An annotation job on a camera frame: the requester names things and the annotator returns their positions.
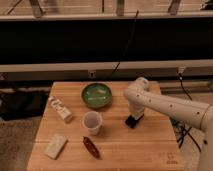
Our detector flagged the white rectangular box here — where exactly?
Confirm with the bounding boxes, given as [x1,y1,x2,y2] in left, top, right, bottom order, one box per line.
[48,96,73,123]

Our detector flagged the beige sponge block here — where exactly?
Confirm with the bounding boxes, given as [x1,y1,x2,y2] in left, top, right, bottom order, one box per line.
[44,134,67,159]

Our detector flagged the black hanging cable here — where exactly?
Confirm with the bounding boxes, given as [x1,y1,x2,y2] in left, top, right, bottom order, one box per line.
[108,9,140,80]

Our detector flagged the black cables beside table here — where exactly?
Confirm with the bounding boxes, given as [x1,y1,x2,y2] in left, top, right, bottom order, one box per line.
[171,73,203,154]

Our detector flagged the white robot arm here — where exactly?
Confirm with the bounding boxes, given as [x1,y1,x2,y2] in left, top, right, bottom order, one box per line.
[123,77,213,171]

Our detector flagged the translucent plastic cup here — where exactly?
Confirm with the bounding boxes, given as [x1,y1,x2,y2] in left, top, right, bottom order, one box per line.
[82,111,103,135]

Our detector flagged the brown oblong object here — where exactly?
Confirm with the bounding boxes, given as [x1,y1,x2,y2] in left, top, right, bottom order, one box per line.
[83,137,100,159]

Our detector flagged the green bowl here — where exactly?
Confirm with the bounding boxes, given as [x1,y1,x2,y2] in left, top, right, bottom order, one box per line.
[81,83,112,109]

